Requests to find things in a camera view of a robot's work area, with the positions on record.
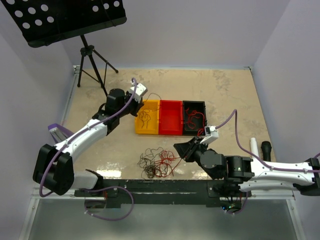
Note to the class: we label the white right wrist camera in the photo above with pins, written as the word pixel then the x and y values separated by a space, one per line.
pixel 211 134

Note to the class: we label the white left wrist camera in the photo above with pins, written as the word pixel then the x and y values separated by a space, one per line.
pixel 139 92

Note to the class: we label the black plastic bin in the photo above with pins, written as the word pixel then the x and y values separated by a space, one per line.
pixel 194 118

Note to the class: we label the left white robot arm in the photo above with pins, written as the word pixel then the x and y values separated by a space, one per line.
pixel 110 113

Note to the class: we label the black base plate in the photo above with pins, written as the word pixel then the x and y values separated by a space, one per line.
pixel 211 193

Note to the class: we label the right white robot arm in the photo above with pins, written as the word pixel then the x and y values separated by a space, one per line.
pixel 241 174

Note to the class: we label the black microphone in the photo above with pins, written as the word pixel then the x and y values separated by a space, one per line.
pixel 266 149

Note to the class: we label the yellow plastic bin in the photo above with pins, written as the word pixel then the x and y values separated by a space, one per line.
pixel 147 120

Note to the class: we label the black perforated music stand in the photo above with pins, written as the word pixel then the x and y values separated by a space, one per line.
pixel 44 22

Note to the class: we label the red plastic bin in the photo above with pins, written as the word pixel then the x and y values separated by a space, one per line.
pixel 170 118

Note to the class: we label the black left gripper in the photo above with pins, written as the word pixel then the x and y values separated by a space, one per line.
pixel 137 106

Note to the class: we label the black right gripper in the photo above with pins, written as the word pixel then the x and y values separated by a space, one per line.
pixel 186 150

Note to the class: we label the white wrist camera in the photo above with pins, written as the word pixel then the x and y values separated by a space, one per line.
pixel 139 92
pixel 211 134

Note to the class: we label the purple plastic holder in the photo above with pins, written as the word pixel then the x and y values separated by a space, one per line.
pixel 59 133

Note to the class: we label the white microphone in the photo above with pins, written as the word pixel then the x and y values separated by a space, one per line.
pixel 254 147

